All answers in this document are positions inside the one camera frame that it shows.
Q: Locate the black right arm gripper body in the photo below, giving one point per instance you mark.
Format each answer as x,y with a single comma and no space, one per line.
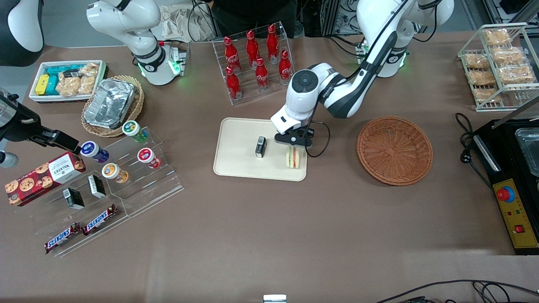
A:
22,128

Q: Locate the plastic triangle sandwich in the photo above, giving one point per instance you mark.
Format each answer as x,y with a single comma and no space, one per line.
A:
295,158

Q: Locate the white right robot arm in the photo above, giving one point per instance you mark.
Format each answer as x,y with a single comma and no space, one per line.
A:
126,17

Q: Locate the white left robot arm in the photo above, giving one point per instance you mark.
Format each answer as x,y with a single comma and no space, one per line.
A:
345,92

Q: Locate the silver foil tray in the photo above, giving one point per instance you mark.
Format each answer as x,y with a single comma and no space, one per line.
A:
109,103

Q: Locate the cream rectangular plastic tray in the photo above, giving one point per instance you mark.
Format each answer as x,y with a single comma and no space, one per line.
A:
240,164

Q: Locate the oval light wicker basket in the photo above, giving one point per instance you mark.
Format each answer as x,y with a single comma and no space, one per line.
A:
137,105

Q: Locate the round brown wicker basket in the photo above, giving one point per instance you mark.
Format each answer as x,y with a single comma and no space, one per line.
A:
393,151

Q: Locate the silver metal tray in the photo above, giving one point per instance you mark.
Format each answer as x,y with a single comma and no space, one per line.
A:
530,149

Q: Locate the white rectangular bin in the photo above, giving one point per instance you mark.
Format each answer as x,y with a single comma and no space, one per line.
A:
33,97

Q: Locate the purple lid cup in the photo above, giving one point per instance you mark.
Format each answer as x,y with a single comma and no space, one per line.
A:
93,151

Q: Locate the red cookie box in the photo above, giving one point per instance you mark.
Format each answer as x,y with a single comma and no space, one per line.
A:
42,179

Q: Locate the small yellow box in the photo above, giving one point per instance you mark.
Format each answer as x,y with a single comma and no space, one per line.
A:
42,84

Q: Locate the small black labelled box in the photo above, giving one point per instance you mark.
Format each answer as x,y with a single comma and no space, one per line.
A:
261,147
96,186
73,198

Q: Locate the clear bag fried snack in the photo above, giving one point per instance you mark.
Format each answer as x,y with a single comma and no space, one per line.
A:
88,80
68,86

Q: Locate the clear acrylic bottle rack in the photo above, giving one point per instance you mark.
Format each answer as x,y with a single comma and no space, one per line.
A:
252,94

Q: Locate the red cola bottle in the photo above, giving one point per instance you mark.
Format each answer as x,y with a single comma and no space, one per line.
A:
231,54
285,69
273,42
252,48
262,76
233,84

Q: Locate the orange lid cup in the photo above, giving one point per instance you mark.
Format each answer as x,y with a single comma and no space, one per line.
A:
113,172

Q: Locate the teal packet box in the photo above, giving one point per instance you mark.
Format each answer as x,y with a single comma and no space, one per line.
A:
63,68

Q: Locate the green lid cup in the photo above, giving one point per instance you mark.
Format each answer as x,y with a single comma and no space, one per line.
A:
134,129

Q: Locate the red lid cup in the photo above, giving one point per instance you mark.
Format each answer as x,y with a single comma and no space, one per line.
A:
147,157

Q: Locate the brown chocolate bar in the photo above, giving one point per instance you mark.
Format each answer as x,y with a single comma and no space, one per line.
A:
100,219
62,238

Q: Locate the clear acrylic stepped display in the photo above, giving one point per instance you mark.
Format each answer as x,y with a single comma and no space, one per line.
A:
147,189

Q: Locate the crumpled beige paper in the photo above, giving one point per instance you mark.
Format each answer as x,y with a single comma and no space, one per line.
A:
177,21

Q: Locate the small white grey block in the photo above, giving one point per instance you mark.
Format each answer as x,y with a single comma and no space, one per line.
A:
274,299

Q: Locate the clear bagged bread packet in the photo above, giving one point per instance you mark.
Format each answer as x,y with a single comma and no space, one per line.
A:
476,61
482,78
497,37
508,55
486,95
516,75

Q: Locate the black sealing machine yellow panel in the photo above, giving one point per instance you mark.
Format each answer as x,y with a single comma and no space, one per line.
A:
505,168

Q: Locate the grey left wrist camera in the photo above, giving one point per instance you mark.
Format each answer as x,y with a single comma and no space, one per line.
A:
294,141

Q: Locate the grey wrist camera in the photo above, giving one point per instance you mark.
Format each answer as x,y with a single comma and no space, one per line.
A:
294,141
7,160

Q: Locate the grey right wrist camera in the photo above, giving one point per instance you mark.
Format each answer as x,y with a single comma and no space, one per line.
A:
7,160

